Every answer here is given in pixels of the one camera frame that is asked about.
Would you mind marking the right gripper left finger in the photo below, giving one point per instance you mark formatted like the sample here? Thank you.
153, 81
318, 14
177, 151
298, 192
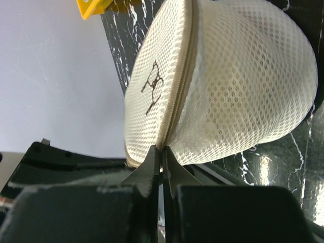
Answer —
91, 211

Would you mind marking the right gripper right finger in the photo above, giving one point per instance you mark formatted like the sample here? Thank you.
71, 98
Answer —
199, 213

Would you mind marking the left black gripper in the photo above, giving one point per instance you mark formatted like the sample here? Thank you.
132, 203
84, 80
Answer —
43, 164

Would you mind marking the white mesh laundry bag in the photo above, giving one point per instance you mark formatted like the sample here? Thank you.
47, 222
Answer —
215, 78

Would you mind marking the yellow plastic bin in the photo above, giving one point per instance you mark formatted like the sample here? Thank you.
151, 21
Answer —
88, 8

